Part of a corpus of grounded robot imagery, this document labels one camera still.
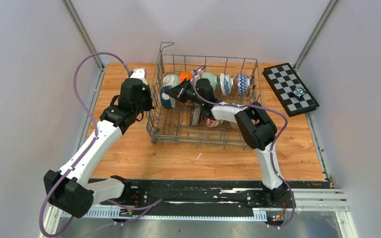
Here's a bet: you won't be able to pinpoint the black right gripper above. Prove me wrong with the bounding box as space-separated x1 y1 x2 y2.
166 79 205 106

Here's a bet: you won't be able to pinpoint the white bowl green dashes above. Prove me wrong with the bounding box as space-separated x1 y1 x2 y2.
162 74 180 87

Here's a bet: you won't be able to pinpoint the dark teal bowl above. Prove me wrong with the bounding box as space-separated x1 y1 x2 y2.
158 86 176 109

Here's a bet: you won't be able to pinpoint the grey wire dish rack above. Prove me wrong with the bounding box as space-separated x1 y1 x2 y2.
146 42 261 149

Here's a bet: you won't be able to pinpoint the black bowl beige inside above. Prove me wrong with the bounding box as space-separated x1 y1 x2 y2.
189 105 203 126

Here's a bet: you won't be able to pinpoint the pale green bowl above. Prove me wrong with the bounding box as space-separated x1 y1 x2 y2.
201 72 218 92

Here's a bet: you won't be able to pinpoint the orange floral pattern bowl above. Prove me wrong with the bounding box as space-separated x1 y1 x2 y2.
205 118 223 128

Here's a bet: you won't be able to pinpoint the blue floral pattern bowl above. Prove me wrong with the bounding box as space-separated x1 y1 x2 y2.
219 73 234 96

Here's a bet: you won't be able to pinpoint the blue zigzag pattern bowl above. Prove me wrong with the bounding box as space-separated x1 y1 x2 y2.
236 73 250 95

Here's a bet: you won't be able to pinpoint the orange bowl white inside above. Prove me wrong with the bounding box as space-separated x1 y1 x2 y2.
179 72 193 83

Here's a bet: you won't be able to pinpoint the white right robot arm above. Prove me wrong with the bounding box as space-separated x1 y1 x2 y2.
165 79 288 207

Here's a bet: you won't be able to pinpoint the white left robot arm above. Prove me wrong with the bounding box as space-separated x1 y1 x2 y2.
44 78 153 218

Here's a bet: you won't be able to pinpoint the black white checkerboard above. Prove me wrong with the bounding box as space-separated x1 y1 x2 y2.
262 62 319 117

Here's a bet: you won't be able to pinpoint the small blue owl figure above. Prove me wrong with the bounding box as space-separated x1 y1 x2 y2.
292 87 307 99

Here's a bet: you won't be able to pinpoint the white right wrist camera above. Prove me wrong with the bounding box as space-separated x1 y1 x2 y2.
191 69 200 84

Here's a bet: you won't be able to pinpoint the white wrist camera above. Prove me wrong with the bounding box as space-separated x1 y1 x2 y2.
130 68 148 85
191 69 200 84

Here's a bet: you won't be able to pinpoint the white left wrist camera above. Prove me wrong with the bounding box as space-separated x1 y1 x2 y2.
130 68 148 85

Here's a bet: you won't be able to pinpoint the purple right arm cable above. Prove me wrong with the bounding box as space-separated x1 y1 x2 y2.
190 65 296 230

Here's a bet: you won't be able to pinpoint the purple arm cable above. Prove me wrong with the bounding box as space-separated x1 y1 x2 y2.
190 65 296 230
38 51 132 238

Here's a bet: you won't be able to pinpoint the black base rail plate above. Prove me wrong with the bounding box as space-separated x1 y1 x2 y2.
54 178 349 221

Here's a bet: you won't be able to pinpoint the left aluminium frame post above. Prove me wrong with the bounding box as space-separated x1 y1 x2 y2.
62 0 97 54

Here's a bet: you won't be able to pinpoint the aluminium frame post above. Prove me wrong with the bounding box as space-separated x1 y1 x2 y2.
293 0 340 71
62 0 97 54

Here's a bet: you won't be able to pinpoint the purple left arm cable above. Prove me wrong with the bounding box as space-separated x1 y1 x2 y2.
38 51 132 238

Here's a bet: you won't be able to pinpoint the right aluminium frame post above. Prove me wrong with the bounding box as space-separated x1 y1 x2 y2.
293 0 340 71

